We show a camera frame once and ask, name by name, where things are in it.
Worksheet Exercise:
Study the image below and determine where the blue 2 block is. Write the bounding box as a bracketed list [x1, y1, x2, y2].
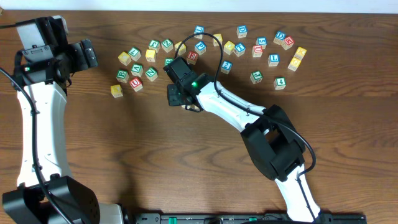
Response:
[220, 60, 233, 74]

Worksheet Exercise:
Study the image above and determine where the red I block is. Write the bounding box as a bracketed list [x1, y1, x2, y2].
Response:
[181, 105, 200, 113]

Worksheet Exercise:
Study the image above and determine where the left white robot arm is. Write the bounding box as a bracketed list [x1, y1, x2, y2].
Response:
[2, 16, 131, 224]

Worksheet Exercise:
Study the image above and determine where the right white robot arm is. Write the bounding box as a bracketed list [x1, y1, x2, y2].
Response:
[164, 57, 320, 223]

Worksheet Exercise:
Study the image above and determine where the yellow Q block left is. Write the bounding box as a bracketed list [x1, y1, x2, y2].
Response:
[118, 52, 132, 66]

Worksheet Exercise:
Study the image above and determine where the green R block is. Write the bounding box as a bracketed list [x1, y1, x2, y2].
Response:
[164, 58, 173, 66]

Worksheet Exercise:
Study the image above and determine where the red E block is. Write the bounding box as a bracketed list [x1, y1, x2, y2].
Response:
[186, 51, 198, 65]

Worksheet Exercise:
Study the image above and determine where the green N block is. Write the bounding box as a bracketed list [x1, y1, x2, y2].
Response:
[145, 67, 158, 82]

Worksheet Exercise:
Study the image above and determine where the green B block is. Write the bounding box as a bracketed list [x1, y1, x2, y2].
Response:
[116, 70, 129, 83]

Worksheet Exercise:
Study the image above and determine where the yellow block near Z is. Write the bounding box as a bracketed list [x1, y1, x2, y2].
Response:
[174, 41, 187, 56]

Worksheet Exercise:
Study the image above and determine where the green L block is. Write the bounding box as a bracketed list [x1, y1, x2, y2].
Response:
[128, 47, 141, 61]

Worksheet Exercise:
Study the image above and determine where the yellow K block left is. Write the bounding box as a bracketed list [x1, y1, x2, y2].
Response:
[110, 85, 124, 98]

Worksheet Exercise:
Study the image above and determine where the yellow k block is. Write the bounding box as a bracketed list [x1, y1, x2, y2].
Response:
[110, 85, 124, 98]
[294, 47, 307, 60]

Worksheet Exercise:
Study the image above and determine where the blue P block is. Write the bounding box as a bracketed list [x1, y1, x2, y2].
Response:
[195, 41, 206, 55]

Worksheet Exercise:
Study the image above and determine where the red U block left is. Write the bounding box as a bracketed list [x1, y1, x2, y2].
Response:
[129, 77, 143, 92]

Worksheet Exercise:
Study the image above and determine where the red u block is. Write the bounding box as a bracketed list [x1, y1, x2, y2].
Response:
[252, 45, 263, 58]
[129, 77, 143, 92]

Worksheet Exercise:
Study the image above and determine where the green V block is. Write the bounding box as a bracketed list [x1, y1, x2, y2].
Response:
[131, 63, 143, 77]

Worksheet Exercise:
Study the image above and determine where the green Z block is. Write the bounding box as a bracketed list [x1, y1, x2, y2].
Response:
[161, 39, 174, 53]

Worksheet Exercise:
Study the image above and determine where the yellow block below J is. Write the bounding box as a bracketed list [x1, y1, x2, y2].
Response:
[146, 49, 157, 62]

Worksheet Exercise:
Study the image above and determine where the green J block left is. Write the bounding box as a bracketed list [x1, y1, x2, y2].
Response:
[149, 40, 161, 53]

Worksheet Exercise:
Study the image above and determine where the green j block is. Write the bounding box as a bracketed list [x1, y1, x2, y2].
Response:
[149, 40, 161, 53]
[250, 70, 263, 84]

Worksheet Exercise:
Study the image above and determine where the yellow block beside T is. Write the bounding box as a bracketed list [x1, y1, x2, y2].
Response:
[223, 40, 235, 55]

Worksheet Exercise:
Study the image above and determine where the blue L block top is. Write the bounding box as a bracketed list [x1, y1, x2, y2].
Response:
[194, 26, 205, 39]

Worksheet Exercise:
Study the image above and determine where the blue l block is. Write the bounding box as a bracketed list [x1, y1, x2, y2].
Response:
[268, 54, 280, 67]
[194, 26, 205, 39]

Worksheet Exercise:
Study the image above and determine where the yellow block top centre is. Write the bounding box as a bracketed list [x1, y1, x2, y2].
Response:
[213, 34, 223, 47]

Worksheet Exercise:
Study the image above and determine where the blue T block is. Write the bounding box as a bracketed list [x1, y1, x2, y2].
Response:
[234, 42, 246, 57]

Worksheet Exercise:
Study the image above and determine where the green J block right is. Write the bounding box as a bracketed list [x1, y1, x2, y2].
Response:
[250, 70, 263, 84]

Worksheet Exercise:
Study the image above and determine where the red U block right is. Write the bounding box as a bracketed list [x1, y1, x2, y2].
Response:
[252, 45, 263, 58]

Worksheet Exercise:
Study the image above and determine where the blue D block top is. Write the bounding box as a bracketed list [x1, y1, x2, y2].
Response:
[236, 25, 248, 39]

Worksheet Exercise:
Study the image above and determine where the blue d block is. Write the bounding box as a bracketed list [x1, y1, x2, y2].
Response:
[273, 31, 286, 45]
[236, 25, 248, 39]

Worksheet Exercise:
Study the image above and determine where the blue 5 block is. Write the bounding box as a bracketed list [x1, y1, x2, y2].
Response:
[256, 37, 267, 49]

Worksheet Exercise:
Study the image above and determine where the blue L block right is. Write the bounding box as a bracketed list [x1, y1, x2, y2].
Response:
[268, 54, 280, 67]

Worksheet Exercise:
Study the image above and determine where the green 4 block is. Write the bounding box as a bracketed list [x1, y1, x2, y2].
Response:
[274, 77, 287, 90]

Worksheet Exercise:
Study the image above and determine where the blue D block right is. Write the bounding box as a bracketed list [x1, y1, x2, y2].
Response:
[273, 31, 286, 45]

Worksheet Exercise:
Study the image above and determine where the yellow C block right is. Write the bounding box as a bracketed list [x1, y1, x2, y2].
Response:
[288, 57, 301, 72]

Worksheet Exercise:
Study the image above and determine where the red M block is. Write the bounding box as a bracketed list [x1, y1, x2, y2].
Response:
[281, 36, 295, 50]

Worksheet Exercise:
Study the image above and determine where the yellow K block right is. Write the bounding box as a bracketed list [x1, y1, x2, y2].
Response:
[294, 47, 307, 60]

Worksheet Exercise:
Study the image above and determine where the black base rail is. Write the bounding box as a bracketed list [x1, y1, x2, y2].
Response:
[135, 213, 367, 224]

